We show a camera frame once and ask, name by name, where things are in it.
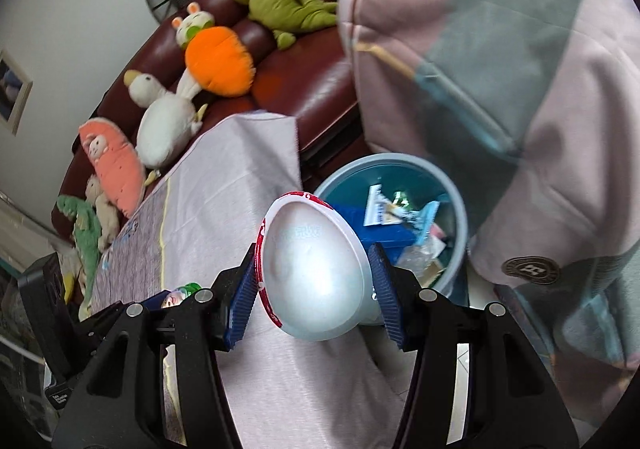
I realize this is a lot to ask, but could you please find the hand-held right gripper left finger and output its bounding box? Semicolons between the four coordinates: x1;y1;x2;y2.
52;243;261;449

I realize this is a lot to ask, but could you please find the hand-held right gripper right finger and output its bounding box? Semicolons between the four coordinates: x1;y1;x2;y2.
367;243;581;449

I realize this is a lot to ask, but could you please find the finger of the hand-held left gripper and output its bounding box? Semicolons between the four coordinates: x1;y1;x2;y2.
17;254;76;380
143;290;171;311

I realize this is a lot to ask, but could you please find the green white wrapper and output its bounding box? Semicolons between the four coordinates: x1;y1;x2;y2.
162;282;203;311

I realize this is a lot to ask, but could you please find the clear plastic wrapper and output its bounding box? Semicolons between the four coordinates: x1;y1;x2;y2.
397;236;446;280

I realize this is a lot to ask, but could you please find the blue plastic tray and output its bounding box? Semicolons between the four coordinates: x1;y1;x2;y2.
332;201;421;262

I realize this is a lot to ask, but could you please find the white foam bowl red print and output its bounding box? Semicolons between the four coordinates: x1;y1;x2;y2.
254;190;377;342

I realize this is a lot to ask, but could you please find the white blue printed wrapper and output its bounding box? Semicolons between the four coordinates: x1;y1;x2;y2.
365;184;401;228

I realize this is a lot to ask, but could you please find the light blue wrapper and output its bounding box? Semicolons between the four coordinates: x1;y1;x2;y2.
412;200;442;236

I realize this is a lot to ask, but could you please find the teal plastic waste bin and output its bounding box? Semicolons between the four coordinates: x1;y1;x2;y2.
312;153;469;327

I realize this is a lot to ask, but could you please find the small green dinosaur plush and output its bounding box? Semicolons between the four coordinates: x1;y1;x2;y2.
56;195;103;310

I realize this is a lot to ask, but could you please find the lilac tablecloth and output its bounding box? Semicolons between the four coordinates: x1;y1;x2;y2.
82;111;416;449

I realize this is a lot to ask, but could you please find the beige doll plush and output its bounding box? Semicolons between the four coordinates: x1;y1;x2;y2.
85;175;121;252

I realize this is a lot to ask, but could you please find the pink carrot plush toy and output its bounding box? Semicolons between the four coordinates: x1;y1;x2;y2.
78;117;147;220

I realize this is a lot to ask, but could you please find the white duck plush toy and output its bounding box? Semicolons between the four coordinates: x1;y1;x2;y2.
123;69;208;170

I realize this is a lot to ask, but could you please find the dark red leather sofa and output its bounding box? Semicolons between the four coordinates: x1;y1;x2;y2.
51;0;368;240

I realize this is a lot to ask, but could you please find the orange carrot bunny plush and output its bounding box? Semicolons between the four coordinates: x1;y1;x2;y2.
171;2;257;98

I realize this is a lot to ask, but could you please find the plaid quilt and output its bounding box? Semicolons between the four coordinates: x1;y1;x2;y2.
337;0;640;430

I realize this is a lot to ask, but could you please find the large green dinosaur plush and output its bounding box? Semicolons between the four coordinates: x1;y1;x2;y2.
226;0;341;50

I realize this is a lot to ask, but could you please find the framed wall picture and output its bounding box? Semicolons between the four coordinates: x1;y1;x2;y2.
0;49;33;136

